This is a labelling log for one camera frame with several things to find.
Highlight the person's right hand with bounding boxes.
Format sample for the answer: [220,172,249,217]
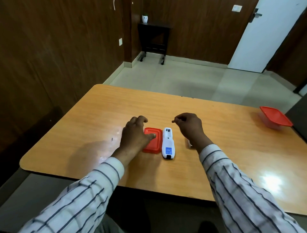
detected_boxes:
[172,112,208,146]

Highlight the person's left hand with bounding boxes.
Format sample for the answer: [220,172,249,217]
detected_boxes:
[119,116,156,156]

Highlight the person's left forearm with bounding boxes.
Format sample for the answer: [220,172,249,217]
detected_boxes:
[19,147,138,233]

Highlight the person's right forearm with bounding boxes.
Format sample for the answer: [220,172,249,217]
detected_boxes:
[191,138,305,233]

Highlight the small red lidded container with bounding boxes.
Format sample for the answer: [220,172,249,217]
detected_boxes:
[142,127,163,154]

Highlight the white handheld device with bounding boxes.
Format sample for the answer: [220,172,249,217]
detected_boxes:
[161,128,176,160]

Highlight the black side table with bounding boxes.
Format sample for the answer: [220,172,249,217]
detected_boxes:
[138,22,173,65]

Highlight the person's grey trousers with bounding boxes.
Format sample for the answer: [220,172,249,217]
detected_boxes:
[95,213,126,233]

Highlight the clear container with red lid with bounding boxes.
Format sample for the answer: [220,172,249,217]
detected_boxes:
[259,106,294,131]

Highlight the white door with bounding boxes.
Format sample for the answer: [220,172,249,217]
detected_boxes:
[227,0,307,74]

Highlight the dark chair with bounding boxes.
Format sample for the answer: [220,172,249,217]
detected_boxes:
[285,93,307,142]

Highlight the metal door handle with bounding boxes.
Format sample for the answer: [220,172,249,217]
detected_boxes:
[248,8,262,23]

